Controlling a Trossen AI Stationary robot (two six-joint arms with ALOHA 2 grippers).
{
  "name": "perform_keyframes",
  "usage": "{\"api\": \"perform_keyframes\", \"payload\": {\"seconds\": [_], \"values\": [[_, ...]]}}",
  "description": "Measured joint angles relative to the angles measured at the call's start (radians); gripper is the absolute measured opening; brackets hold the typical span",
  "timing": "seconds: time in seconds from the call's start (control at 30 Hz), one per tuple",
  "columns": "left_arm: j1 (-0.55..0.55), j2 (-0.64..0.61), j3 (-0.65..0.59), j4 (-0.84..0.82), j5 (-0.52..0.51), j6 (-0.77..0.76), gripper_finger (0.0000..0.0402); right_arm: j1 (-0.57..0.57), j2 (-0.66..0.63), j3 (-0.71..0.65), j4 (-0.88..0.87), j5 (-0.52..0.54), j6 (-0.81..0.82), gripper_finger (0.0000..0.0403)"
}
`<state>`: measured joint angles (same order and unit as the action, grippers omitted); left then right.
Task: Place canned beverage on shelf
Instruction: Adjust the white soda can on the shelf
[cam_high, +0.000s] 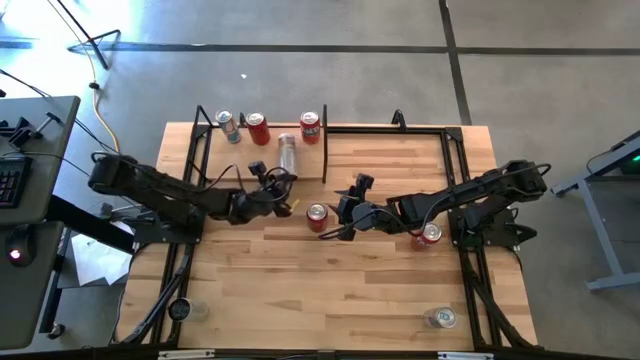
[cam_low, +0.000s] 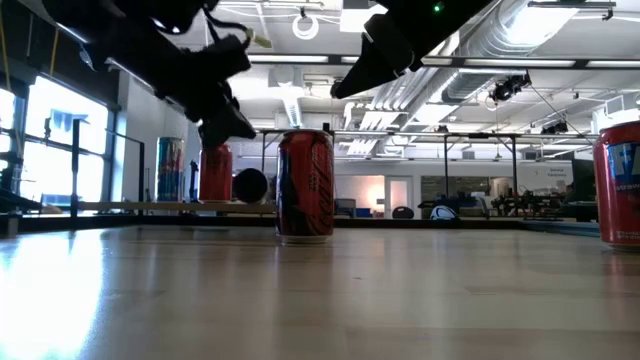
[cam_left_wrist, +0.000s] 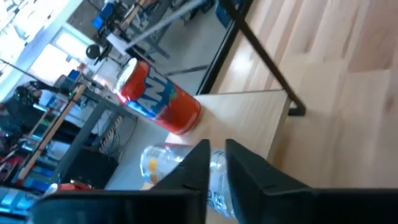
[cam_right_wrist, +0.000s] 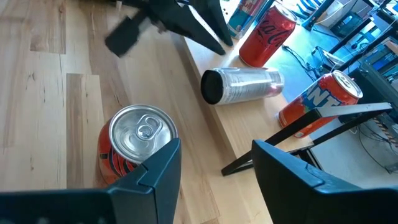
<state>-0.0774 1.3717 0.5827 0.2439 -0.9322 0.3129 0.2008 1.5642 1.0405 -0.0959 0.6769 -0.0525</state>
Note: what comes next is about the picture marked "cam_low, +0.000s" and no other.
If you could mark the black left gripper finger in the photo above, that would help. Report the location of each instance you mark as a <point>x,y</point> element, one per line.
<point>225,130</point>

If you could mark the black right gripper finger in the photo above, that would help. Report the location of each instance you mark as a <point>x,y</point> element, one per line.
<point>365,75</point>

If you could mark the red Coca-Cola can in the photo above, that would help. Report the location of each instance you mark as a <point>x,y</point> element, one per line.
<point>215,175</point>
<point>305,185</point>

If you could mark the blue silver Red Bull can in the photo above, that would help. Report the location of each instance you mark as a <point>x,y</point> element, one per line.
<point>170,170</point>

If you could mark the red Fanta can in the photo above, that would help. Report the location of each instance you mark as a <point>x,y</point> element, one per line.
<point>620,185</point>

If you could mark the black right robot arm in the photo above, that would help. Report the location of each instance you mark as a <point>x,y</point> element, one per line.
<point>465,12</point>

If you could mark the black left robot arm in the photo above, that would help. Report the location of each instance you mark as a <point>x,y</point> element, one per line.
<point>125,40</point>

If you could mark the white ceiling pipes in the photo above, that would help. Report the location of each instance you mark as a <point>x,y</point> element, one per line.
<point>410,100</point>

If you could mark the white ceiling light panel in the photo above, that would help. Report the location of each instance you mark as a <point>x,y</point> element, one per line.
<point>352,20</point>

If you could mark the long ceiling light strip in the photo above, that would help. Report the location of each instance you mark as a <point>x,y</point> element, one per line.
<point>287,58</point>

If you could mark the black ceiling spotlight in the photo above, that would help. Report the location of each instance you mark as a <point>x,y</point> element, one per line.
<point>555,128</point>
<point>510,87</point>

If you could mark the white door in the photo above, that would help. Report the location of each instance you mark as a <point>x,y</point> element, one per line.
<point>398,192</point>

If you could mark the blue bin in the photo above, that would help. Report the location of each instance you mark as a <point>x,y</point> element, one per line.
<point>363,213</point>

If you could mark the black round object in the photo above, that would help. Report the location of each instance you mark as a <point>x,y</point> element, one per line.
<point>402,213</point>

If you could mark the white blue ball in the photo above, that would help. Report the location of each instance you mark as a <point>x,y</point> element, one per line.
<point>442,214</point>

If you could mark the large window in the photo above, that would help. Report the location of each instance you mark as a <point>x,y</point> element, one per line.
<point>65,150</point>

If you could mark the cluttered work desk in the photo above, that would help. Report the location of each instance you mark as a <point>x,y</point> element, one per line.
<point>520,205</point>

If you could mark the black monitor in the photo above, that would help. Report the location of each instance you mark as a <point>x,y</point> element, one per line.
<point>582,175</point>

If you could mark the black aluminium rig frame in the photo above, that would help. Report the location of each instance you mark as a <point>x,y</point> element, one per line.
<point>150,221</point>

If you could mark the black metal table frame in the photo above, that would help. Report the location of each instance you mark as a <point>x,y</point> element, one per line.
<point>446,165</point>

